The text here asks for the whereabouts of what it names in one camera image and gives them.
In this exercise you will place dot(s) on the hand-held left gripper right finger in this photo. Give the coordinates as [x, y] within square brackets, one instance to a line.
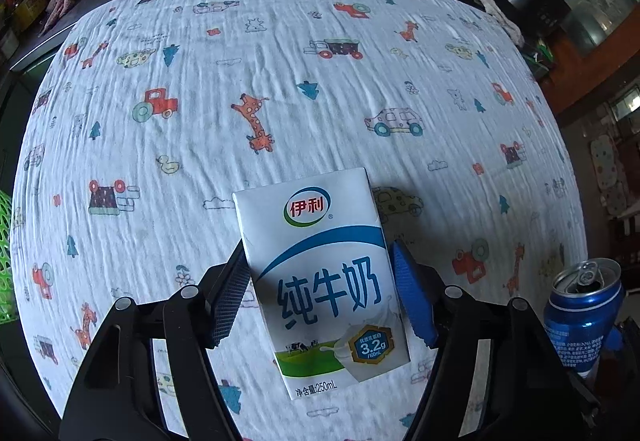
[412, 291]

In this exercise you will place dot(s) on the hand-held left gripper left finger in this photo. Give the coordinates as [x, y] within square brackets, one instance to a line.
[227, 296]

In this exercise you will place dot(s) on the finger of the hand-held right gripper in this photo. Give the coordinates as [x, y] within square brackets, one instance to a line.
[615, 340]

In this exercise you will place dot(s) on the blue drink can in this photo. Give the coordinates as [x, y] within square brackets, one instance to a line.
[575, 326]

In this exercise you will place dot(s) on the white milk carton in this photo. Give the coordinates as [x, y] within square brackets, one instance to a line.
[320, 246]

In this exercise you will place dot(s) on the green plastic basket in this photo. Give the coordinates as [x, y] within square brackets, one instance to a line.
[6, 261]

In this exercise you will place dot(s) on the white printed cloth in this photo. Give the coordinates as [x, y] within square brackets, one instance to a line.
[200, 146]

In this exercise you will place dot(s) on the polka dot cushion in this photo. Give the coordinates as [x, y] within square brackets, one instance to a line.
[607, 171]

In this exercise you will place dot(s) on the white rag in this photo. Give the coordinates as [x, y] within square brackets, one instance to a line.
[500, 16]

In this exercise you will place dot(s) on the pink cloth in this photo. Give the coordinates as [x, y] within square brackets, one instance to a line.
[62, 6]

